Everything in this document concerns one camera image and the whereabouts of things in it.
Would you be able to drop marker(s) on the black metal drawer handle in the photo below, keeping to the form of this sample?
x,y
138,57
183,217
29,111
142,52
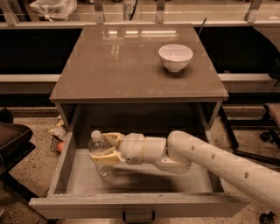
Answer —
x,y
129,218

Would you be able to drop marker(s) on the black chair at left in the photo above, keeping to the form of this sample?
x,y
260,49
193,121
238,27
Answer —
x,y
15,145

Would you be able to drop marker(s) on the metal railing shelf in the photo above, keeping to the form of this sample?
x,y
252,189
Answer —
x,y
17,14

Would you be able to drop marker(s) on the wire basket with snacks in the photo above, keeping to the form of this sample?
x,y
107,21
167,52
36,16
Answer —
x,y
59,135

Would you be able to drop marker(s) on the clear plastic water bottle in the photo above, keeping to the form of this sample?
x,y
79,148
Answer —
x,y
97,145

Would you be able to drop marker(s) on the grey cabinet with glossy top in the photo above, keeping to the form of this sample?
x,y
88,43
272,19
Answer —
x,y
120,64

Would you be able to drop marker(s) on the white ceramic bowl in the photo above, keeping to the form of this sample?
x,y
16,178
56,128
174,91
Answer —
x,y
175,57

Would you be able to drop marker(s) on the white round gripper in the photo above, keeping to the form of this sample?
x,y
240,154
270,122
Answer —
x,y
131,148

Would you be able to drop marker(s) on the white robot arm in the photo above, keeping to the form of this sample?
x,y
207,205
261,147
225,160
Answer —
x,y
178,151

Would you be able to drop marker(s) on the open grey top drawer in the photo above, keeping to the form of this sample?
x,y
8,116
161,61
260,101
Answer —
x,y
77,190

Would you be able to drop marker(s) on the black office chair base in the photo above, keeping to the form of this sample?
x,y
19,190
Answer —
x,y
238,128

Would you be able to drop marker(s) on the clear plastic bag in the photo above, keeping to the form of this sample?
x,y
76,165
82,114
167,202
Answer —
x,y
54,9

